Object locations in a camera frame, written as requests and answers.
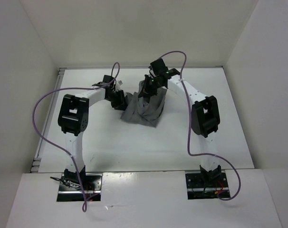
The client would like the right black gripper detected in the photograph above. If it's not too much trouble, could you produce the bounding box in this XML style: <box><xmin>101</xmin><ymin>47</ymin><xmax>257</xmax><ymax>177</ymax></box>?
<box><xmin>138</xmin><ymin>74</ymin><xmax>163</xmax><ymax>98</ymax></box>

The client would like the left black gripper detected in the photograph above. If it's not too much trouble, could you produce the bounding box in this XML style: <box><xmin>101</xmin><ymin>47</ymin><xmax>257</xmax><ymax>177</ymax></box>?
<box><xmin>106</xmin><ymin>89</ymin><xmax>129</xmax><ymax>111</ymax></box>

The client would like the grey pleated skirt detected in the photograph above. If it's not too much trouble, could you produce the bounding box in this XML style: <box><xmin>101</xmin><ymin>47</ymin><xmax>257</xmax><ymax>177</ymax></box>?
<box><xmin>121</xmin><ymin>80</ymin><xmax>167</xmax><ymax>127</ymax></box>

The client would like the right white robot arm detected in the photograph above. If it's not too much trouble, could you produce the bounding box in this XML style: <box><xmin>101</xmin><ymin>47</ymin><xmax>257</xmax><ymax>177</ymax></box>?
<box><xmin>140</xmin><ymin>68</ymin><xmax>221</xmax><ymax>187</ymax></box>

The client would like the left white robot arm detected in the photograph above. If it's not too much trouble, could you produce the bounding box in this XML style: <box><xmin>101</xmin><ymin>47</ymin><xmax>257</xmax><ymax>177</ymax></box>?
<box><xmin>58</xmin><ymin>81</ymin><xmax>127</xmax><ymax>190</ymax></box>

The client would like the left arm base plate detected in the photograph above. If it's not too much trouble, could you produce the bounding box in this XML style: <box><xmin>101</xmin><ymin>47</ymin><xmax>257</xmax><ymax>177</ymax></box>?
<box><xmin>57</xmin><ymin>173</ymin><xmax>103</xmax><ymax>202</ymax></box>

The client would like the aluminium table frame rail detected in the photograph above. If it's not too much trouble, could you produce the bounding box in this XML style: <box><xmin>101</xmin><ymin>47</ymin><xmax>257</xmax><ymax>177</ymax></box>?
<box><xmin>29</xmin><ymin>67</ymin><xmax>66</xmax><ymax>173</ymax></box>

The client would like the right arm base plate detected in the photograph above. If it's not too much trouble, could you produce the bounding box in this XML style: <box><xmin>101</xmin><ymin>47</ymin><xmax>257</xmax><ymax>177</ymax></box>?
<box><xmin>185</xmin><ymin>171</ymin><xmax>230</xmax><ymax>200</ymax></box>

